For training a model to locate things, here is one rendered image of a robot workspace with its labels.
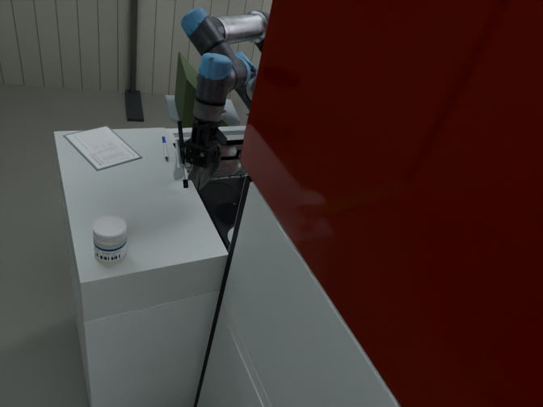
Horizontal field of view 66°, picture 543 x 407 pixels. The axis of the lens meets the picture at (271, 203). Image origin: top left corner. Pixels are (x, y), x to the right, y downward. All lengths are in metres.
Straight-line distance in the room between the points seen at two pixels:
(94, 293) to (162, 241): 0.20
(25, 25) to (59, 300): 2.23
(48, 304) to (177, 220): 1.18
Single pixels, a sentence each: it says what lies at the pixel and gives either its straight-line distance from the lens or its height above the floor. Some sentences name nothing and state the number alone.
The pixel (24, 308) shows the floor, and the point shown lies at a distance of 2.22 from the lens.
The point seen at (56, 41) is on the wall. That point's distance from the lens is 3.78.
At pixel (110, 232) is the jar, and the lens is 0.98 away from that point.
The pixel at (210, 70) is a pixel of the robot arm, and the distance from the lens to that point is 1.03.
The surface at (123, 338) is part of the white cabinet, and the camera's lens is 1.23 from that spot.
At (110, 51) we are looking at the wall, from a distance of 3.78.
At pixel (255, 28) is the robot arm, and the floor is 1.36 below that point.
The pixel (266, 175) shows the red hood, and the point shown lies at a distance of 0.83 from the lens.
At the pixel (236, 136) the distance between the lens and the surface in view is 1.57.
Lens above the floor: 1.74
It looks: 38 degrees down
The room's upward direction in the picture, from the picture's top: 16 degrees clockwise
